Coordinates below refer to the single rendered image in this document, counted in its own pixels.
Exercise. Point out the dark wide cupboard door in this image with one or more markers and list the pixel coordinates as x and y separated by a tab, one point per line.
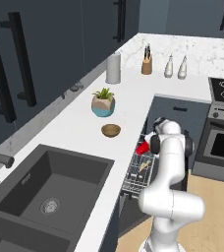
55	49

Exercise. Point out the dark grey tap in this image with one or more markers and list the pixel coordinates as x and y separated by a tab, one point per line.
1	159

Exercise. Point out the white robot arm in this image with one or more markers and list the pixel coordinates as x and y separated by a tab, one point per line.
169	177

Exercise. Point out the wooden bowl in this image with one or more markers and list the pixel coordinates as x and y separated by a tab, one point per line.
111	130

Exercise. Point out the dark grey sink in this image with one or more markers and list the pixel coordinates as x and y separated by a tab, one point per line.
55	183

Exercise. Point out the beige utensil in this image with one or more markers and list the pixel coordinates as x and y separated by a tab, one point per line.
144	166

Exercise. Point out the dark narrow cupboard door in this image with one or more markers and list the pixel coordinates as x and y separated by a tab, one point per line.
100	29

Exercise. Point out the potted green plant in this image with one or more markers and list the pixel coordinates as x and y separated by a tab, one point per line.
102	105

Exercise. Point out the grey-blue wall cupboards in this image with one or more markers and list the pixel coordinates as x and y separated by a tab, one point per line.
189	16

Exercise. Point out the dark grey drawer front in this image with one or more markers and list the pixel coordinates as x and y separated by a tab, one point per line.
179	121

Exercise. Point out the wooden knife block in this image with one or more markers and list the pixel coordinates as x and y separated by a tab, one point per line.
146	65

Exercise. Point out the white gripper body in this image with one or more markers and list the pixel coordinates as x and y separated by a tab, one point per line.
149	136

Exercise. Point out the silver stove with oven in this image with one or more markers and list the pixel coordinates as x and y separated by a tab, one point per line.
222	141

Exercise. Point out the red cup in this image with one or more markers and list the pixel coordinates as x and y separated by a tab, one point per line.
142	148

